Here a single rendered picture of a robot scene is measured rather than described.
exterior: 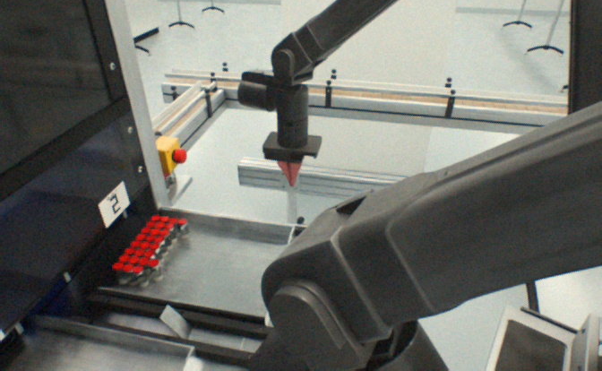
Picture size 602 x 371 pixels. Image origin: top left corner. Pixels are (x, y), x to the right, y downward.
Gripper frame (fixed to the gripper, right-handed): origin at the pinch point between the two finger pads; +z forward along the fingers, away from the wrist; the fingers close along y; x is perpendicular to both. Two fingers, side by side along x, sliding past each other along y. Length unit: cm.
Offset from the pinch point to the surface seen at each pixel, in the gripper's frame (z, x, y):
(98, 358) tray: 19.9, 31.9, 27.8
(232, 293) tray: 19.8, 13.6, 9.7
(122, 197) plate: 6.5, 4.5, 36.7
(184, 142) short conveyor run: 20, -44, 47
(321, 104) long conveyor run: 19, -82, 7
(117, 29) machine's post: -25.8, -8.1, 37.1
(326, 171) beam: 54, -87, 4
